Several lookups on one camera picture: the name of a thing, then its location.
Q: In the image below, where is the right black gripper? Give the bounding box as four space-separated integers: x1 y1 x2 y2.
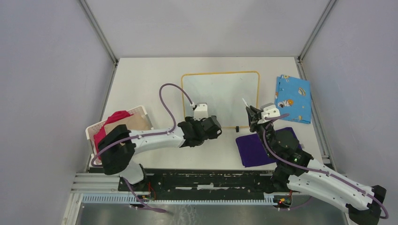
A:
245 105 275 158

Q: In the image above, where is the yellow framed whiteboard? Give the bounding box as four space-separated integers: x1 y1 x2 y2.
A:
181 71 260 128

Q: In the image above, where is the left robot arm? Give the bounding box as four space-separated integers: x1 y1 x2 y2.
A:
96 116 222 191

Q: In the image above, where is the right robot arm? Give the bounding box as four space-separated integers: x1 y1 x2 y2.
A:
245 104 389 225

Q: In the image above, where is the purple cloth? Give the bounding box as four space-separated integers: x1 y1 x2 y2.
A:
235 127 302 168

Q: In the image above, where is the blue cartoon cloth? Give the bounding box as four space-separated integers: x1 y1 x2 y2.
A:
275 75 312 124

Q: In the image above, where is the tan cloth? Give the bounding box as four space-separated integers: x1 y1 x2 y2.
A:
104 114 151 134

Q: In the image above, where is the red cloth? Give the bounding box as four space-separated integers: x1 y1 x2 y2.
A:
93 110 133 150

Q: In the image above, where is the white plastic basket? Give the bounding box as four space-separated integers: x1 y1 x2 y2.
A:
85 105 153 159

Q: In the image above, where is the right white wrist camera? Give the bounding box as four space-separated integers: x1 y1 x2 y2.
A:
258 103 281 124

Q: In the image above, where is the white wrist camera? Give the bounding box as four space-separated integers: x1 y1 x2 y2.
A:
258 103 281 124
191 103 208 120

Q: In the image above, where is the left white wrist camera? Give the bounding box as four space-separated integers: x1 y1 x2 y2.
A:
191 103 208 120

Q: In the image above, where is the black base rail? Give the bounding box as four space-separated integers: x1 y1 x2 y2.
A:
132 168 289 200

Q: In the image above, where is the right aluminium frame post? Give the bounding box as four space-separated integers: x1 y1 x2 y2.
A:
297 0 338 62

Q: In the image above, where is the aluminium frame post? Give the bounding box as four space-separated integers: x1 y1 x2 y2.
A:
77 0 119 66
297 0 338 62

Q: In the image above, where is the white slotted cable duct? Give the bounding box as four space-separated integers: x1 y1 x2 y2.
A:
82 194 277 206

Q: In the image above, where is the left aluminium frame post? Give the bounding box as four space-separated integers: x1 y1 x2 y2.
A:
77 0 119 66

